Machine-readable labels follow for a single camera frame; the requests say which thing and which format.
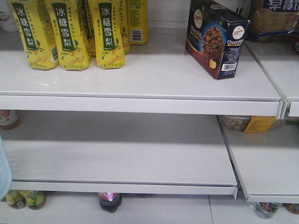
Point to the yellow pear drink bottle right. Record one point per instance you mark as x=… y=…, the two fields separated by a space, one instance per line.
x=107 y=32

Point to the light blue shopping basket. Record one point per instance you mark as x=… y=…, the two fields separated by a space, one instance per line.
x=5 y=171

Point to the dark blue cookie box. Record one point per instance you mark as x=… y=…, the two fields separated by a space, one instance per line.
x=215 y=36

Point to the yellow pear drink bottle rear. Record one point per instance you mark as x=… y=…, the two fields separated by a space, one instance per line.
x=138 y=22

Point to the yellow pear drink bottle left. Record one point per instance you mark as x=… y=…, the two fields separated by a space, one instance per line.
x=36 y=33

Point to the yellow pear drink bottle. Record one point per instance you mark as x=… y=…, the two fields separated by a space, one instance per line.
x=36 y=33
x=138 y=22
x=70 y=35
x=107 y=32

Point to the white store shelving unit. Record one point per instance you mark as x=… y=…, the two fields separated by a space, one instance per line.
x=148 y=127

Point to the yellow pear drink bottle middle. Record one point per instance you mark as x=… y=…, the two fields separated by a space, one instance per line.
x=70 y=35

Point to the breakfast biscuit package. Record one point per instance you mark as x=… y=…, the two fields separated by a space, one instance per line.
x=274 y=20

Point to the clear bottle bottom right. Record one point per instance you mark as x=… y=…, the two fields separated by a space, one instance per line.
x=266 y=210

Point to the dark cola bottle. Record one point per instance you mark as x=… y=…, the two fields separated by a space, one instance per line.
x=110 y=201

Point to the yellow label snack jar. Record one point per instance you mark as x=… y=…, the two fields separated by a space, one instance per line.
x=248 y=124

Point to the white bottle top left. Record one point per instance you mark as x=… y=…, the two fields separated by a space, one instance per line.
x=7 y=20

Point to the green tea bottle bottom left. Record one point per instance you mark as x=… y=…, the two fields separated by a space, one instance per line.
x=35 y=199

